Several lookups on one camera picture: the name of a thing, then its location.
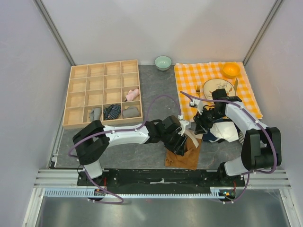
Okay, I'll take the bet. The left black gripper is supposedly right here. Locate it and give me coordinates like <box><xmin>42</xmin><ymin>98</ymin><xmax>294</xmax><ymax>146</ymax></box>
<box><xmin>161</xmin><ymin>130</ymin><xmax>188</xmax><ymax>157</ymax></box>

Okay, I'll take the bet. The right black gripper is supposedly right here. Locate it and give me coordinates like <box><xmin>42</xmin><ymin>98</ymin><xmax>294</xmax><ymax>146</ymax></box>
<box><xmin>193</xmin><ymin>105</ymin><xmax>226</xmax><ymax>135</ymax></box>

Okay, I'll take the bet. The brown underwear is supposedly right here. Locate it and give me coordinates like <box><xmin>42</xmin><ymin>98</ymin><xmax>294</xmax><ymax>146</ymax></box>
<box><xmin>164</xmin><ymin>130</ymin><xmax>203</xmax><ymax>170</ymax></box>

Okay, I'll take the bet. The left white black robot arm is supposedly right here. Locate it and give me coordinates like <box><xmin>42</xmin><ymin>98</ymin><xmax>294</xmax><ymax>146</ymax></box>
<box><xmin>72</xmin><ymin>115</ymin><xmax>191</xmax><ymax>186</ymax></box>

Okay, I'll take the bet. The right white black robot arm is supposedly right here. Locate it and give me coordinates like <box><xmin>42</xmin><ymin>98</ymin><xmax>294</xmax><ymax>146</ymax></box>
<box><xmin>190</xmin><ymin>88</ymin><xmax>282</xmax><ymax>186</ymax></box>

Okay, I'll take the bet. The navy blue underwear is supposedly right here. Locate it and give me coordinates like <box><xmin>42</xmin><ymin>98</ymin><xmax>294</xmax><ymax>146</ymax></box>
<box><xmin>202</xmin><ymin>131</ymin><xmax>225</xmax><ymax>143</ymax></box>

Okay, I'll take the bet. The white cloth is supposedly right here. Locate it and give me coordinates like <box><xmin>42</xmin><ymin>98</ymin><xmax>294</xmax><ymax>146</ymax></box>
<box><xmin>210</xmin><ymin>122</ymin><xmax>239</xmax><ymax>142</ymax></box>

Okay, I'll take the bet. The grey ribbed cup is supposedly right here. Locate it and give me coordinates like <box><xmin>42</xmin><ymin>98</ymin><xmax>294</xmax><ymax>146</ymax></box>
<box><xmin>238</xmin><ymin>131</ymin><xmax>244</xmax><ymax>145</ymax></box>

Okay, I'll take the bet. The gold fork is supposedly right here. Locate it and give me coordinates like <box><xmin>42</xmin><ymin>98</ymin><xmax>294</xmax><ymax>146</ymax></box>
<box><xmin>195</xmin><ymin>85</ymin><xmax>201</xmax><ymax>98</ymax></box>

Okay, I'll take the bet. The beige decorated plate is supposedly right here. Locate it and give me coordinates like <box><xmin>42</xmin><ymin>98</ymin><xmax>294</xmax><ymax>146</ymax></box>
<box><xmin>203</xmin><ymin>79</ymin><xmax>236</xmax><ymax>100</ymax></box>

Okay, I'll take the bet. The orange checkered tablecloth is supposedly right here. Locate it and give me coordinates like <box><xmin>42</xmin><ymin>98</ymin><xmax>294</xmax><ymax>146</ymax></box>
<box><xmin>174</xmin><ymin>62</ymin><xmax>263</xmax><ymax>121</ymax></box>

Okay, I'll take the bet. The gold knife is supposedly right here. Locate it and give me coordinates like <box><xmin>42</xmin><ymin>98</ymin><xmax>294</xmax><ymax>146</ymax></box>
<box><xmin>234</xmin><ymin>79</ymin><xmax>238</xmax><ymax>93</ymax></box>

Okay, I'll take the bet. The pink rolled cloth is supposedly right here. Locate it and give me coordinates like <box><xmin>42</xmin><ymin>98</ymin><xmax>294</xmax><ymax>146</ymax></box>
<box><xmin>125</xmin><ymin>88</ymin><xmax>139</xmax><ymax>101</ymax></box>

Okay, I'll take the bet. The striped dark rolled cloth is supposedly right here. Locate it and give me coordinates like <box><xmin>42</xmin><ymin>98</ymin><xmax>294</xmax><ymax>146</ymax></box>
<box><xmin>103</xmin><ymin>104</ymin><xmax>121</xmax><ymax>120</ymax></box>

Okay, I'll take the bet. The orange bowl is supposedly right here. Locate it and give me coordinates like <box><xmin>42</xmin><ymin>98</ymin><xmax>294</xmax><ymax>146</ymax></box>
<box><xmin>222</xmin><ymin>62</ymin><xmax>241</xmax><ymax>79</ymax></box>

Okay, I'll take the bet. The teal ceramic bowl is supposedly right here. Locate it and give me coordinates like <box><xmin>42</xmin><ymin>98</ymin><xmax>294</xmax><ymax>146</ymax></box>
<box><xmin>154</xmin><ymin>56</ymin><xmax>172</xmax><ymax>71</ymax></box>

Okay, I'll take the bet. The wooden compartment tray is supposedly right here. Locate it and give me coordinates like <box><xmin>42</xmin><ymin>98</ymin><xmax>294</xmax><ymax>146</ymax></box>
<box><xmin>62</xmin><ymin>60</ymin><xmax>143</xmax><ymax>129</ymax></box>

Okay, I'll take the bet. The light grey rolled cloth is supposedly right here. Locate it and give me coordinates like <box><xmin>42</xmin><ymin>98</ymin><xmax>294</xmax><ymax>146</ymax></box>
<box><xmin>89</xmin><ymin>107</ymin><xmax>102</xmax><ymax>122</ymax></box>

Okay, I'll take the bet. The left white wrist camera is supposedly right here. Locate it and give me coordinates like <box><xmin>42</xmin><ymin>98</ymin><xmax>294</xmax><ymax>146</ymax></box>
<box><xmin>176</xmin><ymin>119</ymin><xmax>191</xmax><ymax>136</ymax></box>

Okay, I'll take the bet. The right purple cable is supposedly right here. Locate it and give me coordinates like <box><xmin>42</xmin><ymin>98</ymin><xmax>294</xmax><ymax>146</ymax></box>
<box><xmin>180</xmin><ymin>91</ymin><xmax>277</xmax><ymax>204</ymax></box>

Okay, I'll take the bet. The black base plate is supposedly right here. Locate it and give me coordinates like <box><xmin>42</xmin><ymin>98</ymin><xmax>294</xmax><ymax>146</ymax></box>
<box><xmin>77</xmin><ymin>168</ymin><xmax>246</xmax><ymax>195</ymax></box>

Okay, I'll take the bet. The grey cable duct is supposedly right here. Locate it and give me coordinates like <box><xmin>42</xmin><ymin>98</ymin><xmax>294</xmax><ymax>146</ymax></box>
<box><xmin>44</xmin><ymin>188</ymin><xmax>225</xmax><ymax>199</ymax></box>

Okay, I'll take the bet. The aluminium frame rail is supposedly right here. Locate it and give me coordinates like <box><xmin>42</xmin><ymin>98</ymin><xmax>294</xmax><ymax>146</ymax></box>
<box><xmin>34</xmin><ymin>169</ymin><xmax>291</xmax><ymax>189</ymax></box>

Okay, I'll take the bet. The right aluminium corner post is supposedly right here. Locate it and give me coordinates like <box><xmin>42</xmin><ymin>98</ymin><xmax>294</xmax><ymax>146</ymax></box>
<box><xmin>242</xmin><ymin>0</ymin><xmax>284</xmax><ymax>66</ymax></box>

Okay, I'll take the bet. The aluminium corner post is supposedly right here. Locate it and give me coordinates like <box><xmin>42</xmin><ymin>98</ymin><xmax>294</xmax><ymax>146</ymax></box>
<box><xmin>242</xmin><ymin>0</ymin><xmax>284</xmax><ymax>66</ymax></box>
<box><xmin>33</xmin><ymin>0</ymin><xmax>76</xmax><ymax>66</ymax></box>

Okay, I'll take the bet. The left aluminium corner post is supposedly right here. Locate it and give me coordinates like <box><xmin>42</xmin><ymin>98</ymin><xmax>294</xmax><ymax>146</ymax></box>
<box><xmin>33</xmin><ymin>0</ymin><xmax>76</xmax><ymax>66</ymax></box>

